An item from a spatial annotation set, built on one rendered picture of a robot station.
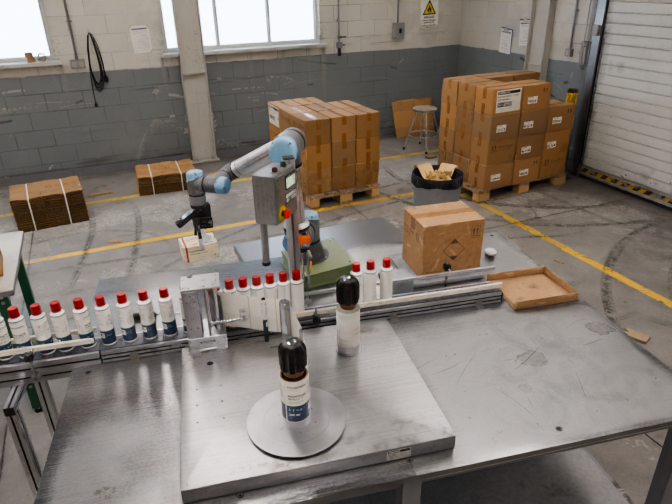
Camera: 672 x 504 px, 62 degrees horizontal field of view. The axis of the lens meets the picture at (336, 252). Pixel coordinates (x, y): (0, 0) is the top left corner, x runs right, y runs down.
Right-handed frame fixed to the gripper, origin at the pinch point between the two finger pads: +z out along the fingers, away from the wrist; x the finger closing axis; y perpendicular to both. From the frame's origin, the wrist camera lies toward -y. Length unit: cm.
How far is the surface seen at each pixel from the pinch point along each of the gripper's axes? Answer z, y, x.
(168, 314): 2, -22, -53
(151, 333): 10, -29, -52
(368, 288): 3, 56, -66
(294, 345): -17, 6, -119
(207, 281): -14, -8, -64
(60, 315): -3, -58, -47
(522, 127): 21, 357, 192
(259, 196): -39, 16, -55
